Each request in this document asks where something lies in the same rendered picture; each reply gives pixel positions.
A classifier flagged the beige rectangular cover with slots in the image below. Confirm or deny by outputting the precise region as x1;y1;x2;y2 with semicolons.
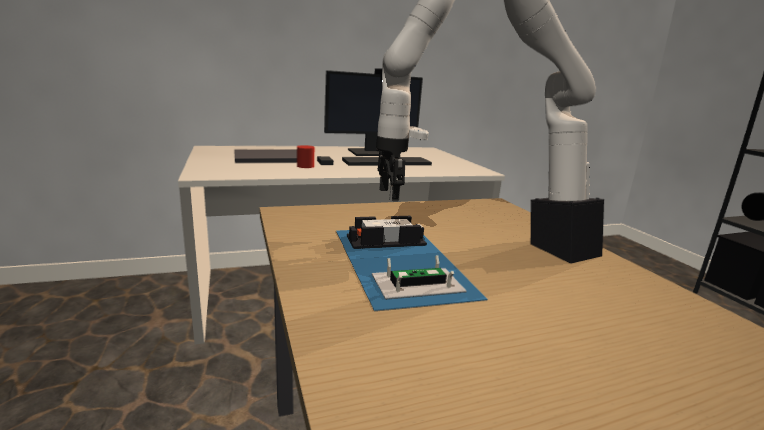
362;219;412;242

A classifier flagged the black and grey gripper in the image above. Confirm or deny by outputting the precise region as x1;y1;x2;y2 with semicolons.
377;136;409;202

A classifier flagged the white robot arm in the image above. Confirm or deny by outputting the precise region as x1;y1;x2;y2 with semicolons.
377;0;596;201

